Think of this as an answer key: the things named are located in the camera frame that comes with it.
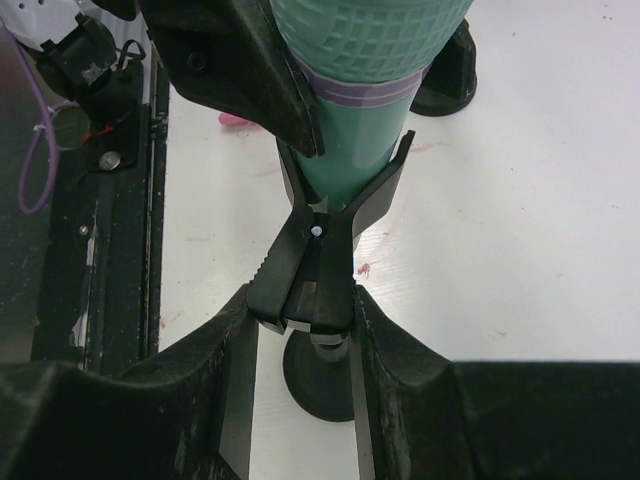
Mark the black round-base clamp stand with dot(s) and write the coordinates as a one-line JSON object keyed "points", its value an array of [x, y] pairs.
{"points": [[451, 82]]}

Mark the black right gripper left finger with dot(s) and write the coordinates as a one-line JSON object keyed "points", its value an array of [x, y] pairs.
{"points": [[185, 413]]}

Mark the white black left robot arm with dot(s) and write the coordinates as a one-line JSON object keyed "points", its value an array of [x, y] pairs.
{"points": [[73, 51]]}

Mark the black robot base mounting bar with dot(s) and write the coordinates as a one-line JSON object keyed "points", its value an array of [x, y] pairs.
{"points": [[80, 280]]}

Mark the mint green toy microphone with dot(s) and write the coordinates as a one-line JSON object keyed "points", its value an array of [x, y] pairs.
{"points": [[364, 61]]}

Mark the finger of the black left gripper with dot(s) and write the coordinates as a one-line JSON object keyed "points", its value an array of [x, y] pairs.
{"points": [[229, 56]]}

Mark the black round-base clip mic stand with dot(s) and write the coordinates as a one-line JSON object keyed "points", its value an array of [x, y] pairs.
{"points": [[305, 286]]}

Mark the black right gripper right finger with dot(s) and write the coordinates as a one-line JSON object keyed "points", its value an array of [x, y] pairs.
{"points": [[419, 415]]}

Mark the pink toy microphone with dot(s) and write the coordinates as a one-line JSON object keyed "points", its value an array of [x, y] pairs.
{"points": [[235, 123]]}

